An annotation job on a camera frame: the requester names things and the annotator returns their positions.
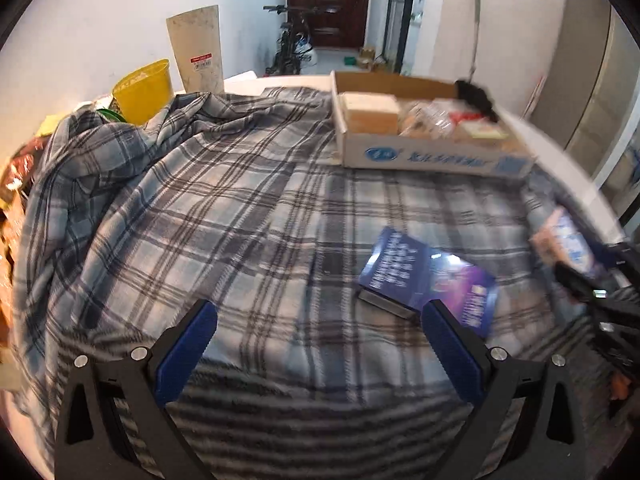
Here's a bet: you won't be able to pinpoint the white blue small packet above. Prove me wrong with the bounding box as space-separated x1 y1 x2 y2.
530 207 597 278

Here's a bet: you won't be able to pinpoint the red white cigarette carton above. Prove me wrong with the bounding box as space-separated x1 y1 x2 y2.
449 112 509 142

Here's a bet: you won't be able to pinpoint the bagged round bread bun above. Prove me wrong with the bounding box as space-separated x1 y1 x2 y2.
398 99 466 140

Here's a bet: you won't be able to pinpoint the beige sponge block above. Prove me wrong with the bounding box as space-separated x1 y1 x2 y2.
340 92 400 136

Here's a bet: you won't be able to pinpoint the person's right hand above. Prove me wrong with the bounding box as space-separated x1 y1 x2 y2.
608 370 639 413

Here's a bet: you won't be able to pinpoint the purple blue booklet box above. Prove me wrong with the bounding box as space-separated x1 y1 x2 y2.
358 226 498 339

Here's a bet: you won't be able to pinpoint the black pink small item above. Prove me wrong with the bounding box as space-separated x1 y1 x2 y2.
454 79 500 124

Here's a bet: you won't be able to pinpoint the shallow cardboard tray box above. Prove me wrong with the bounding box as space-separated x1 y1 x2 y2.
331 72 534 179

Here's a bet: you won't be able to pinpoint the red snack packages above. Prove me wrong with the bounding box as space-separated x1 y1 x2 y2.
1 136 50 348

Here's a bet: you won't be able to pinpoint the blue plaid shirt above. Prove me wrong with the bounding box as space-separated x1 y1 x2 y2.
13 89 589 479

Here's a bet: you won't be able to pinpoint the cardboard boxes on floor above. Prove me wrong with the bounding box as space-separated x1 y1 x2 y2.
344 47 390 73

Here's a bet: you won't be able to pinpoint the yellow plastic bin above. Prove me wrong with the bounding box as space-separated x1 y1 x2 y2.
112 58 174 125

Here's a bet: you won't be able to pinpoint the white plastic bag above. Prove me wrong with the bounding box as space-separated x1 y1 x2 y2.
295 37 318 67

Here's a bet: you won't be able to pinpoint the black bicycle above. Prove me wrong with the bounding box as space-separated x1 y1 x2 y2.
262 4 321 76

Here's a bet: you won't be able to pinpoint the tall white cylinder canister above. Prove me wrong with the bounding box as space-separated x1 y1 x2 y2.
166 6 224 93

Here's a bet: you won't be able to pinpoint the grey mop handle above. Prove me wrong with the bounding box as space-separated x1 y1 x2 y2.
469 0 482 82

